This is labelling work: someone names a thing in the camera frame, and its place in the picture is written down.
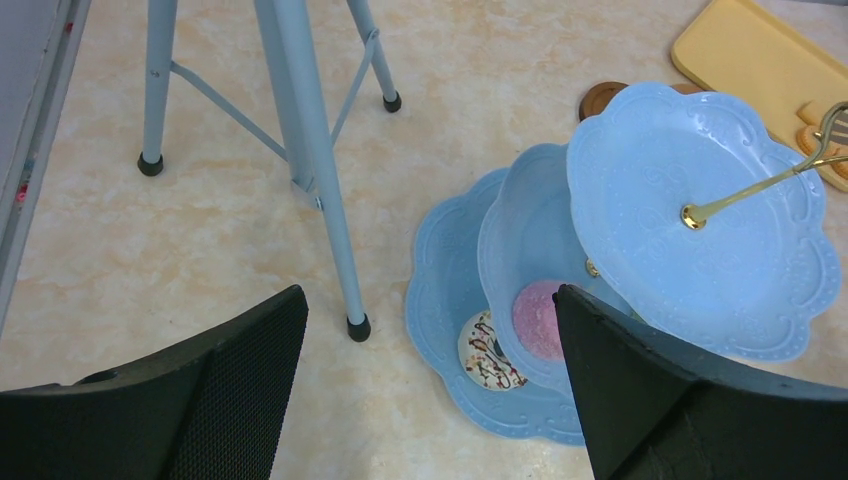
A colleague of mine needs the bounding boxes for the metal serving tongs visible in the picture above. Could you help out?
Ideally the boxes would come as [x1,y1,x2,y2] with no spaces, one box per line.
[818,102,847,147]

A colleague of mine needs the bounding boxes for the dark brown round coaster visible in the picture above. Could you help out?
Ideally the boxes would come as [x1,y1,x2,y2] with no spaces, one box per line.
[578,81,628,122]

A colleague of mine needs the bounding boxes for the blue three-tier cake stand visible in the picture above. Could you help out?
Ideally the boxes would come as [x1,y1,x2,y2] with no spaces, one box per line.
[406,83,843,445]

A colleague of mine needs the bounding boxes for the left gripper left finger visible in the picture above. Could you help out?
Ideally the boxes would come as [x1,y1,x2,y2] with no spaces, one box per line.
[1,285,308,479]

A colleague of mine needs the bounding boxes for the yellow serving tray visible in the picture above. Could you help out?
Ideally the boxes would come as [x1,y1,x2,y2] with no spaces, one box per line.
[670,0,847,154]

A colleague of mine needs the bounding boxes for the blue tripod stand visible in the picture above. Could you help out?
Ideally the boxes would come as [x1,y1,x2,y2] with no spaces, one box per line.
[137,0,402,342]

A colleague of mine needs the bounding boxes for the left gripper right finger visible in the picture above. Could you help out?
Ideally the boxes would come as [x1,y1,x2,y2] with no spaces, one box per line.
[553,284,847,479]

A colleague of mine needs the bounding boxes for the orange round biscuit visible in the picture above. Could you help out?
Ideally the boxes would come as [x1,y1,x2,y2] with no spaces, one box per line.
[796,125,838,158]

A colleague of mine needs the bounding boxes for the white sprinkled donut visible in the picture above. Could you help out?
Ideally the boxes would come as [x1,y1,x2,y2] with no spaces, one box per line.
[458,310,528,392]

